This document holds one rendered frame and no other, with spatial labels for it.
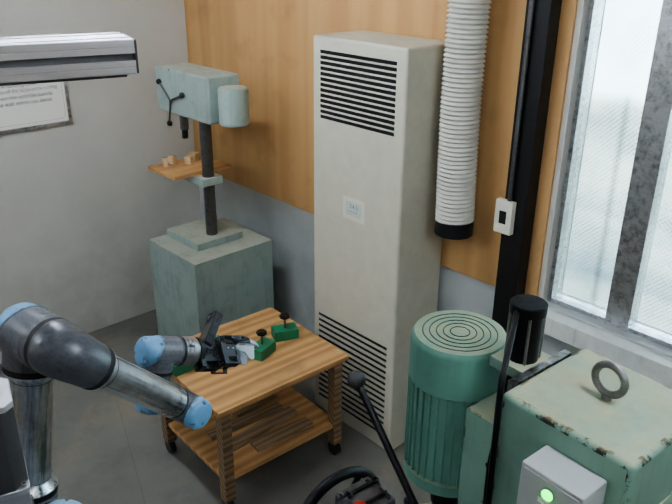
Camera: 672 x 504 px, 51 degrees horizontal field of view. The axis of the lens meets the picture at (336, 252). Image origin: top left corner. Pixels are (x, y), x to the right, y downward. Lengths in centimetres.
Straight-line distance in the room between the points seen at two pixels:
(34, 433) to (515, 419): 100
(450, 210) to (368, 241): 40
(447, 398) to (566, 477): 30
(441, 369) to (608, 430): 30
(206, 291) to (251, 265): 29
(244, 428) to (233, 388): 40
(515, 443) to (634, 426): 17
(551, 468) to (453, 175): 182
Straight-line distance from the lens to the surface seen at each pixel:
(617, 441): 108
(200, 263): 354
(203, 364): 186
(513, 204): 271
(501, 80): 277
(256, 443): 314
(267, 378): 293
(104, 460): 349
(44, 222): 416
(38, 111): 400
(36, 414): 164
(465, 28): 265
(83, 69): 99
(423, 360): 127
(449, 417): 131
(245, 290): 377
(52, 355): 148
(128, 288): 452
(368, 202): 292
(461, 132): 271
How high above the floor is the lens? 215
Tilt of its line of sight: 24 degrees down
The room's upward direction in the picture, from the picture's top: 1 degrees clockwise
